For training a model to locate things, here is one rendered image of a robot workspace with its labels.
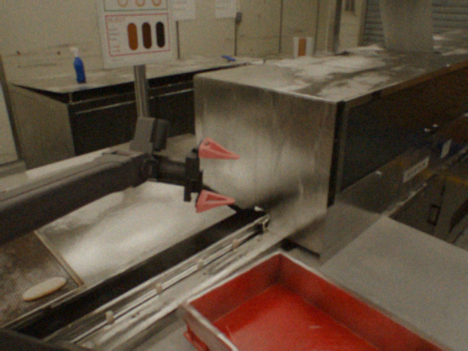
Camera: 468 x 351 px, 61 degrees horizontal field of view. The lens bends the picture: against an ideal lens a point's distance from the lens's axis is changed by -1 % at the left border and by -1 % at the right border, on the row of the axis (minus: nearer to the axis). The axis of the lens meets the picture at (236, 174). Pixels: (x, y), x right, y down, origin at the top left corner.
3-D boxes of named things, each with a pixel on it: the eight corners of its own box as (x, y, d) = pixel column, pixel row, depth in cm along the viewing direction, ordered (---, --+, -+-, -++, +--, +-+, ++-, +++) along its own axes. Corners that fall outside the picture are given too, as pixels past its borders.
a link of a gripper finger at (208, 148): (238, 173, 84) (194, 167, 85) (242, 140, 81) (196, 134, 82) (235, 187, 78) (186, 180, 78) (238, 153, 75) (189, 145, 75)
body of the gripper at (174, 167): (199, 189, 86) (164, 185, 87) (202, 145, 82) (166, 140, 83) (191, 204, 80) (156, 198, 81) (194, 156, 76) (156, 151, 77)
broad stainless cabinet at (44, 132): (89, 241, 275) (63, 93, 234) (28, 194, 341) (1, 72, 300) (269, 163, 403) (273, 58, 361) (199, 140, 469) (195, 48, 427)
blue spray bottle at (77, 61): (88, 80, 282) (82, 46, 274) (81, 81, 276) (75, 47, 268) (79, 80, 286) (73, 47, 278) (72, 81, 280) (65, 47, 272)
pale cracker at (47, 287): (25, 303, 91) (25, 300, 91) (20, 293, 94) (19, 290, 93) (69, 284, 98) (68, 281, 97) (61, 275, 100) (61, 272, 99)
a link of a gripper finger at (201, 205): (235, 203, 87) (192, 197, 87) (238, 172, 84) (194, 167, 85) (231, 219, 81) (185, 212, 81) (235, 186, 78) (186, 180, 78)
